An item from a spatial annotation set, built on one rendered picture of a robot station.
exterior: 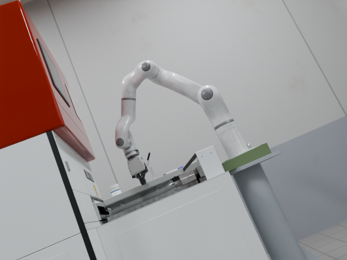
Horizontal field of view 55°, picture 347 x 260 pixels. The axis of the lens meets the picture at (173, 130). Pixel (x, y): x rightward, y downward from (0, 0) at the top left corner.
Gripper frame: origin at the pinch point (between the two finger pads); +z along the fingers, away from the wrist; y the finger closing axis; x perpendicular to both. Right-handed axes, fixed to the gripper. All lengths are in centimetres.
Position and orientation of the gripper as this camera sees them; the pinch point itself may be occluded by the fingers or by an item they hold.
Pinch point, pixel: (142, 181)
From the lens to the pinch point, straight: 195.8
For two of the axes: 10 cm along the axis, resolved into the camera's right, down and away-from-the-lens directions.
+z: 3.9, 9.0, -2.0
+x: -3.2, -0.7, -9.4
